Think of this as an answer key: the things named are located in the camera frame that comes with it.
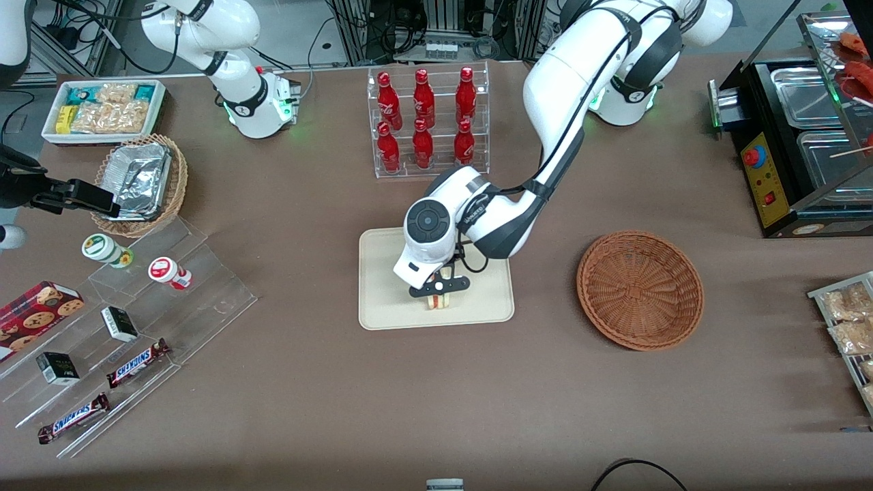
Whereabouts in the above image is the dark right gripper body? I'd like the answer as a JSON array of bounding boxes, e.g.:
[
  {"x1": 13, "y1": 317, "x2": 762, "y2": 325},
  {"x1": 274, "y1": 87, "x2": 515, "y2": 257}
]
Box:
[{"x1": 0, "y1": 145, "x2": 50, "y2": 209}]

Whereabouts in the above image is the beige plastic tray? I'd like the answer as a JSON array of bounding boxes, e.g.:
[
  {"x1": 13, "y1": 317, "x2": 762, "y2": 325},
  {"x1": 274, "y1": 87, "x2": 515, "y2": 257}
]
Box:
[{"x1": 359, "y1": 226, "x2": 516, "y2": 331}]

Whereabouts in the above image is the aluminium foil tray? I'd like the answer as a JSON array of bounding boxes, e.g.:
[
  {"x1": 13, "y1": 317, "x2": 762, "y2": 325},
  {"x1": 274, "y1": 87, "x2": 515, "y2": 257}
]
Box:
[{"x1": 101, "y1": 142, "x2": 173, "y2": 222}]

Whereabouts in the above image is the light wicker basket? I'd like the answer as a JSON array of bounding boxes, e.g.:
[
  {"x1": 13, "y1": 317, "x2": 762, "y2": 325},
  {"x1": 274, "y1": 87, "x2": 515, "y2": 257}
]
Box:
[{"x1": 90, "y1": 133, "x2": 189, "y2": 239}]

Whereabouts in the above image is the brown wicker basket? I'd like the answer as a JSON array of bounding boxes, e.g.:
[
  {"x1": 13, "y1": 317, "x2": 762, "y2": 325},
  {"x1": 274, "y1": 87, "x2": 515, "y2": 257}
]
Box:
[{"x1": 576, "y1": 230, "x2": 705, "y2": 353}]

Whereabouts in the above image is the tray of packaged crackers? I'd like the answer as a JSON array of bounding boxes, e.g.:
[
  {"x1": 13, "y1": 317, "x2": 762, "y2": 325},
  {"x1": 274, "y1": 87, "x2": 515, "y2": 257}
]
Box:
[{"x1": 808, "y1": 271, "x2": 873, "y2": 419}]

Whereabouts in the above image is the green lid yogurt cup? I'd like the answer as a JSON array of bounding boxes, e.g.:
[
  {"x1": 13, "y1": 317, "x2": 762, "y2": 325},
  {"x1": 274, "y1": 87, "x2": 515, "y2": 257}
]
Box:
[{"x1": 81, "y1": 233, "x2": 135, "y2": 269}]

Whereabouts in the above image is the white snack bin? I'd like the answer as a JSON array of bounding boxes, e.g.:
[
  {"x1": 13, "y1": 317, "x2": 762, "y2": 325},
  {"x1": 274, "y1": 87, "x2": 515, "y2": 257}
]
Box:
[{"x1": 41, "y1": 79, "x2": 167, "y2": 146}]

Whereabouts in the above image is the large clear cracker bag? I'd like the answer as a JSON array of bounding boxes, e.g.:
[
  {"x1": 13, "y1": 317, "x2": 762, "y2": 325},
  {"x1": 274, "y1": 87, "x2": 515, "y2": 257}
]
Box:
[{"x1": 71, "y1": 101, "x2": 149, "y2": 135}]

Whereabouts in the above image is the clear acrylic bottle rack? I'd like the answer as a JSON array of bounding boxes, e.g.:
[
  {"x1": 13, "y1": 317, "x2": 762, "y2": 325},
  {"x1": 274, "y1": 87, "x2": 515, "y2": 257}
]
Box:
[{"x1": 366, "y1": 61, "x2": 491, "y2": 180}]

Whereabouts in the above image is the red lid yogurt cup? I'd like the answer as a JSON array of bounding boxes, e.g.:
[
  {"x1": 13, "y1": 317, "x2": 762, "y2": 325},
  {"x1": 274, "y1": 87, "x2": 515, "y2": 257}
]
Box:
[{"x1": 148, "y1": 256, "x2": 194, "y2": 291}]

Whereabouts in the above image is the small clear cracker bag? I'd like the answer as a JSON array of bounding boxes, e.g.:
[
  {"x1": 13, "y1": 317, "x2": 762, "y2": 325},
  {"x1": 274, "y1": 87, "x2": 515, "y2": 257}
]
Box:
[{"x1": 95, "y1": 83, "x2": 138, "y2": 104}]

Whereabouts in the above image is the red tartan cookie box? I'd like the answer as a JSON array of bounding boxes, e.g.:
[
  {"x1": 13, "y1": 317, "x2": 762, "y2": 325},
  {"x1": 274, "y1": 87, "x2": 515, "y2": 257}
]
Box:
[{"x1": 0, "y1": 280, "x2": 86, "y2": 363}]

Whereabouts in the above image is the red cola bottle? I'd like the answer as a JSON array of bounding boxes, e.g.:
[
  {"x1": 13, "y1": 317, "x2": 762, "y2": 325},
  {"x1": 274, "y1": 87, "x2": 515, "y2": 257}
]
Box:
[
  {"x1": 376, "y1": 122, "x2": 402, "y2": 173},
  {"x1": 376, "y1": 72, "x2": 404, "y2": 131},
  {"x1": 455, "y1": 66, "x2": 478, "y2": 126},
  {"x1": 413, "y1": 69, "x2": 437, "y2": 130},
  {"x1": 411, "y1": 119, "x2": 435, "y2": 170},
  {"x1": 453, "y1": 120, "x2": 476, "y2": 168}
]

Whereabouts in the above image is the small black box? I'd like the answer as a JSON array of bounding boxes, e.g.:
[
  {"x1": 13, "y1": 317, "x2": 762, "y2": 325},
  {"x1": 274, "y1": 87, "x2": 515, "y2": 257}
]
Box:
[
  {"x1": 100, "y1": 306, "x2": 140, "y2": 343},
  {"x1": 35, "y1": 351, "x2": 81, "y2": 387}
]

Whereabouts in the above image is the clear acrylic stepped shelf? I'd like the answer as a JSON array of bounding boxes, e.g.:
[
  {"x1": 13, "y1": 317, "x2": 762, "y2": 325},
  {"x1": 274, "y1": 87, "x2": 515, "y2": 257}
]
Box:
[
  {"x1": 0, "y1": 293, "x2": 182, "y2": 460},
  {"x1": 87, "y1": 216, "x2": 259, "y2": 366}
]

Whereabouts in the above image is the snickers bar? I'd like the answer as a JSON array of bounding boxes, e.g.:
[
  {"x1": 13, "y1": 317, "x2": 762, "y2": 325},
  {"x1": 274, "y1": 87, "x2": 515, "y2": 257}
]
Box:
[
  {"x1": 37, "y1": 392, "x2": 112, "y2": 445},
  {"x1": 106, "y1": 338, "x2": 172, "y2": 389}
]

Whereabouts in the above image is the aluminium equipment rack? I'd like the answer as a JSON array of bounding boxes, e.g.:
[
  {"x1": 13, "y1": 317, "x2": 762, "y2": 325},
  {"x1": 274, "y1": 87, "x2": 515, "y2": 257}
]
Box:
[{"x1": 330, "y1": 0, "x2": 548, "y2": 66}]

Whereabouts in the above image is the black food warmer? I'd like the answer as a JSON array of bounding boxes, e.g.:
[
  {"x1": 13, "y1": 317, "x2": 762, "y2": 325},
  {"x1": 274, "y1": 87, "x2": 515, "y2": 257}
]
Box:
[{"x1": 708, "y1": 0, "x2": 873, "y2": 240}]

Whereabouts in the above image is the steel warmer pan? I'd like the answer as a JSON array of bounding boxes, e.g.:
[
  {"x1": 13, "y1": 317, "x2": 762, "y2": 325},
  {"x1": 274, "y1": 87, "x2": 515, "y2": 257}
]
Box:
[
  {"x1": 770, "y1": 66, "x2": 847, "y2": 131},
  {"x1": 796, "y1": 129, "x2": 873, "y2": 206}
]

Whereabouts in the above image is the red sausage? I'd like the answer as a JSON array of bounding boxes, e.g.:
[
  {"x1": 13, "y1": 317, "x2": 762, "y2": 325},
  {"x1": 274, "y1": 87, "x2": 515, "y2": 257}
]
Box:
[
  {"x1": 839, "y1": 31, "x2": 872, "y2": 57},
  {"x1": 842, "y1": 61, "x2": 873, "y2": 104}
]

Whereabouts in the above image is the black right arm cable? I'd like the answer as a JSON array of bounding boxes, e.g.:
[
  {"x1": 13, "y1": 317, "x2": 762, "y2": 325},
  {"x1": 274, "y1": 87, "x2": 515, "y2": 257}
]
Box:
[{"x1": 50, "y1": 0, "x2": 182, "y2": 76}]

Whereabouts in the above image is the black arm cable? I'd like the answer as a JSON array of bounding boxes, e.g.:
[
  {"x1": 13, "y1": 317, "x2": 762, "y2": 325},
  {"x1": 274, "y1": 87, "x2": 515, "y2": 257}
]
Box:
[
  {"x1": 452, "y1": 3, "x2": 676, "y2": 275},
  {"x1": 50, "y1": 0, "x2": 182, "y2": 76}
]

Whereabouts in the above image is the aluminium frame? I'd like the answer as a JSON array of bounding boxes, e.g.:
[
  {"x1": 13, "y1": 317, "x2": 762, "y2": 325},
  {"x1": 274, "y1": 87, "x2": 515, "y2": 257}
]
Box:
[{"x1": 27, "y1": 0, "x2": 128, "y2": 78}]

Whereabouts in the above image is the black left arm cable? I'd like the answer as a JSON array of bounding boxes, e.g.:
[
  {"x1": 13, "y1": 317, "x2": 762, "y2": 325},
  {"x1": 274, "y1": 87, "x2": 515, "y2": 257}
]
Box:
[{"x1": 452, "y1": 3, "x2": 676, "y2": 275}]

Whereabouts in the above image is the black table cable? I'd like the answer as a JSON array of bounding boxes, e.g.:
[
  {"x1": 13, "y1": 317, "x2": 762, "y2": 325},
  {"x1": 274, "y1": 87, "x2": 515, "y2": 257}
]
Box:
[{"x1": 590, "y1": 458, "x2": 690, "y2": 491}]

